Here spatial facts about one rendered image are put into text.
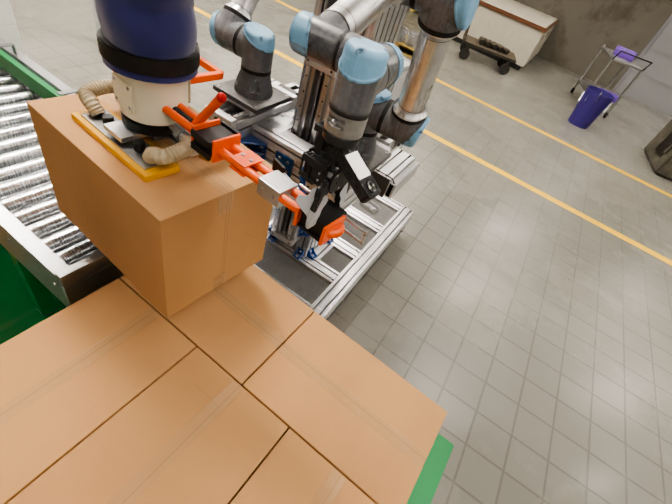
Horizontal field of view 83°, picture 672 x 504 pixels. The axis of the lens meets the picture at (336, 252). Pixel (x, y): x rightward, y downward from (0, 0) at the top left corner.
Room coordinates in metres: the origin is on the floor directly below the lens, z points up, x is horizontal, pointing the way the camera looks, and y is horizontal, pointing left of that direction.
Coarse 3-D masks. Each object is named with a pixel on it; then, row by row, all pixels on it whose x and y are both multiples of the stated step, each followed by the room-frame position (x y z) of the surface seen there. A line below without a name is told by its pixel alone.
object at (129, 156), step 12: (108, 108) 0.90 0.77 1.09; (84, 120) 0.81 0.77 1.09; (96, 120) 0.82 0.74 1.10; (108, 120) 0.81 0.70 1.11; (96, 132) 0.78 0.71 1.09; (108, 132) 0.79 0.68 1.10; (108, 144) 0.75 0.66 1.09; (120, 144) 0.76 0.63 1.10; (132, 144) 0.78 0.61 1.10; (144, 144) 0.77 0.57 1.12; (120, 156) 0.72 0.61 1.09; (132, 156) 0.73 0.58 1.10; (132, 168) 0.70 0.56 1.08; (144, 168) 0.71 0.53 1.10; (156, 168) 0.73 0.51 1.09; (168, 168) 0.74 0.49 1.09; (144, 180) 0.68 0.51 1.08
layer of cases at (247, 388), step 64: (64, 320) 0.51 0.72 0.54; (128, 320) 0.59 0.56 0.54; (192, 320) 0.67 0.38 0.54; (256, 320) 0.76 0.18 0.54; (320, 320) 0.86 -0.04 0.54; (0, 384) 0.29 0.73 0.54; (64, 384) 0.34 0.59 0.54; (128, 384) 0.40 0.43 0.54; (192, 384) 0.47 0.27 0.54; (256, 384) 0.54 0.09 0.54; (320, 384) 0.62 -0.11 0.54; (384, 384) 0.70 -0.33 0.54; (0, 448) 0.16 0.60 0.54; (64, 448) 0.20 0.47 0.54; (128, 448) 0.25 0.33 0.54; (192, 448) 0.31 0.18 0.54; (256, 448) 0.36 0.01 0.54; (320, 448) 0.43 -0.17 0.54; (384, 448) 0.50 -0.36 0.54
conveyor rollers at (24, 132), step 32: (0, 96) 1.42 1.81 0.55; (32, 96) 1.54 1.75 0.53; (0, 128) 1.25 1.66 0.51; (32, 128) 1.31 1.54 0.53; (0, 160) 1.04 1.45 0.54; (32, 160) 1.10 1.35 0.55; (0, 192) 0.89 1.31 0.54; (32, 192) 0.94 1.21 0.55; (32, 224) 0.80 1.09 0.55; (64, 224) 0.87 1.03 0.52; (64, 256) 0.73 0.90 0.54
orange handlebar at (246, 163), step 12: (204, 60) 1.17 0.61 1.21; (216, 72) 1.12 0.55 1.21; (168, 108) 0.82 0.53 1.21; (180, 108) 0.85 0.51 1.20; (180, 120) 0.80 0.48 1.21; (228, 156) 0.73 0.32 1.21; (240, 156) 0.73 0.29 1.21; (252, 156) 0.75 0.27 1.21; (240, 168) 0.71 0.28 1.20; (252, 168) 0.74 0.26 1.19; (264, 168) 0.73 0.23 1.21; (252, 180) 0.69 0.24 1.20; (300, 192) 0.69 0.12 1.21; (288, 204) 0.64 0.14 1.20; (336, 228) 0.62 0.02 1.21
